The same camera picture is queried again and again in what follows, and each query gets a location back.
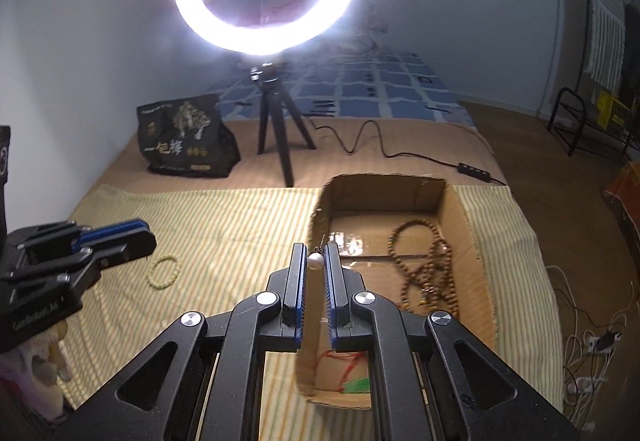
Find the yellow striped cloth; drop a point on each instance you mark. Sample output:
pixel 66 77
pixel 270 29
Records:
pixel 225 231

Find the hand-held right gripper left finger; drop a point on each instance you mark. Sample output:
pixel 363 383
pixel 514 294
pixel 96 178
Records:
pixel 300 281

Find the white striped knit garment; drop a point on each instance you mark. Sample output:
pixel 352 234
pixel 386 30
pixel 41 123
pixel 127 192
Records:
pixel 605 31

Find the tan bed sheet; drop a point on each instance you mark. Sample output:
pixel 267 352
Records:
pixel 400 141

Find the blue patterned bedsheet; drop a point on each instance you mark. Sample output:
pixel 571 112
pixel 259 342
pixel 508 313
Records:
pixel 380 86

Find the black tripod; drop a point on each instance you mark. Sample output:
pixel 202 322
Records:
pixel 272 121

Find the yellow box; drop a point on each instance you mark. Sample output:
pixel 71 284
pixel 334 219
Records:
pixel 612 111

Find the black printed snack bag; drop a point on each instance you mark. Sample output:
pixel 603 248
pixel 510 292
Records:
pixel 185 136

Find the pearl earring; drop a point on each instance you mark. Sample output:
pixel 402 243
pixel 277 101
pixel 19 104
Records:
pixel 315 262

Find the white power strip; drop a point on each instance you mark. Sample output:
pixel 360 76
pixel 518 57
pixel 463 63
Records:
pixel 605 342

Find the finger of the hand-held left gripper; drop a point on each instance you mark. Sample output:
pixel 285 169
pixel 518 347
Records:
pixel 125 248
pixel 110 228

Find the person's left hand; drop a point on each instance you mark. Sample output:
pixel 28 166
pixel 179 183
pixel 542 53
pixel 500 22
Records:
pixel 47 356

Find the person's left forearm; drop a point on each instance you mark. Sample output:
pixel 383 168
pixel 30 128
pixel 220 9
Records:
pixel 30 401

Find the cardboard box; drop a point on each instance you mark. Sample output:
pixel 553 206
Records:
pixel 475 261

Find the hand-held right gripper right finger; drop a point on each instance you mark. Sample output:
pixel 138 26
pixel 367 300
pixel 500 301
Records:
pixel 330 281

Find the black clothes rack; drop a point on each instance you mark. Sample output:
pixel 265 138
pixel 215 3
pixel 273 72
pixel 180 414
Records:
pixel 565 116

